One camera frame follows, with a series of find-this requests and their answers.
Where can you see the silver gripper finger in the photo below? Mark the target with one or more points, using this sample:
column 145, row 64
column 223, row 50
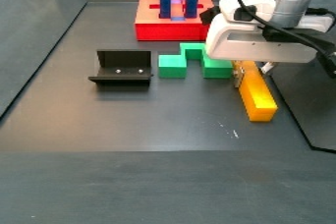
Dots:
column 237, row 76
column 268, row 68

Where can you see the yellow rectangular block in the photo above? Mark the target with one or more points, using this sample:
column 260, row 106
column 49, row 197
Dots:
column 256, row 96

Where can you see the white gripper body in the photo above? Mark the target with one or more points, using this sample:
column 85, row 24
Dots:
column 237, row 37

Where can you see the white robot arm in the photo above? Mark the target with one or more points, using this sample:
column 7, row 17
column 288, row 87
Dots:
column 269, row 31

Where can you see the green U-shaped block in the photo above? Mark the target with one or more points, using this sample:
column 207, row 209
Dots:
column 173, row 65

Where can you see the black angled bracket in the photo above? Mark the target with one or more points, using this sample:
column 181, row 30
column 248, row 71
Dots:
column 123, row 67

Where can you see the blue U-shaped block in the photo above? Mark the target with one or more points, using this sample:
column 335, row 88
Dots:
column 165, row 5

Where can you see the red slotted board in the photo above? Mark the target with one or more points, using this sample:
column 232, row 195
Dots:
column 151, row 28

